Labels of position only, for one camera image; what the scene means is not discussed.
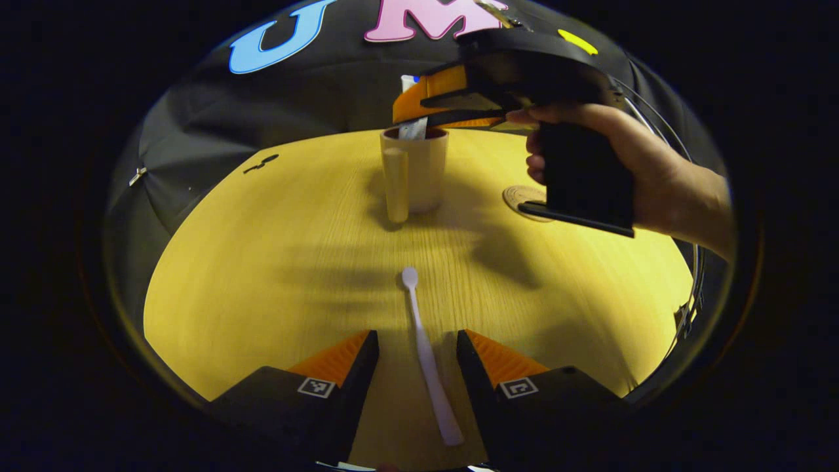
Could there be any metal frame rail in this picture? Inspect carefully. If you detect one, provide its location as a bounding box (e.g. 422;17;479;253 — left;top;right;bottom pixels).
606;73;707;361

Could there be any round brown coaster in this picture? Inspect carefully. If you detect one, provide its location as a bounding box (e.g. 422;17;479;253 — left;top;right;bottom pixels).
503;184;556;223

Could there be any white toothbrush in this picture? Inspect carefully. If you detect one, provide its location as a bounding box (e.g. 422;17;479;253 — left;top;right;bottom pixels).
401;265;465;448

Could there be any black backdrop cloth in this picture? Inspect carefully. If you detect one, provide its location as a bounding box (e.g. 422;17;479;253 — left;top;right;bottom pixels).
104;0;732;368

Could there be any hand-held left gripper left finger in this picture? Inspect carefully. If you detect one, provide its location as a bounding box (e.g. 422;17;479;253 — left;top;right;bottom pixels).
206;329;381;467

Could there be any cream cup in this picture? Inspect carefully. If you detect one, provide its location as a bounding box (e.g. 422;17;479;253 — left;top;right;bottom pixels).
380;127;450;224

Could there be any wooden desktop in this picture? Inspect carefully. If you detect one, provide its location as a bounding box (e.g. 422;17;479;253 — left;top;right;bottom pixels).
143;128;695;472

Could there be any white toothpaste tube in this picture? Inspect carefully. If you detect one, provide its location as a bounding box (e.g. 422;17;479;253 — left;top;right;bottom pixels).
398;73;431;141

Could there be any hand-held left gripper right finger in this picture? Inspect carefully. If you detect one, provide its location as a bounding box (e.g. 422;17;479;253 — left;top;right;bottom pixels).
456;329;633;469

